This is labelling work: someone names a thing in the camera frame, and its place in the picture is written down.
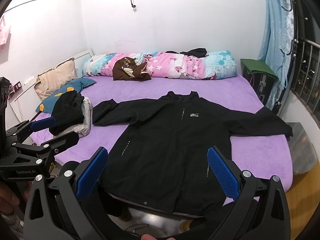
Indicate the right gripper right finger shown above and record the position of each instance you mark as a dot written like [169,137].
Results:
[260,208]

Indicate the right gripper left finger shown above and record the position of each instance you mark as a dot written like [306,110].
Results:
[54,208]

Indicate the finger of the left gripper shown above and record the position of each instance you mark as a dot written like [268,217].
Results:
[40,124]
[57,142]

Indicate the black jacket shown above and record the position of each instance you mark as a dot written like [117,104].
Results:
[160,160]

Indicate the black folded clothes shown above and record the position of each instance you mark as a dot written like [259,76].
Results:
[67,112]

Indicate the person left hand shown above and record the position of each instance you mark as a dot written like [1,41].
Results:
[8,200]

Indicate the grey knit sweater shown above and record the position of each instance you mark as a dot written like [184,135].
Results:
[82,129]

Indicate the blue cushion orange patches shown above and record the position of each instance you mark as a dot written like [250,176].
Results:
[78,85]

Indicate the beige pillow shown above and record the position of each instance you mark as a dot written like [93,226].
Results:
[55,78]

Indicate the pink hanging item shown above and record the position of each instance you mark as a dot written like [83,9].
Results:
[4,32]

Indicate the brown printed garment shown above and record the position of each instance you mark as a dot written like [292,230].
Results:
[126,69]

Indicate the metal window railing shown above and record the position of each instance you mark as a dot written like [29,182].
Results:
[305,84]

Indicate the green cloth on stand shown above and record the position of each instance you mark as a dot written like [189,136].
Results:
[257,67]

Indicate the floral rolled quilt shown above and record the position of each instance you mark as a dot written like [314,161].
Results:
[215,66]

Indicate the light blue curtain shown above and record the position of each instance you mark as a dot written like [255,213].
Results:
[277,43]

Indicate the black garment on quilt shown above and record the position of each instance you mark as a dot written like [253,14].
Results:
[198,53]

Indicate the red wall socket items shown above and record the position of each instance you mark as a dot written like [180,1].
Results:
[14,90]

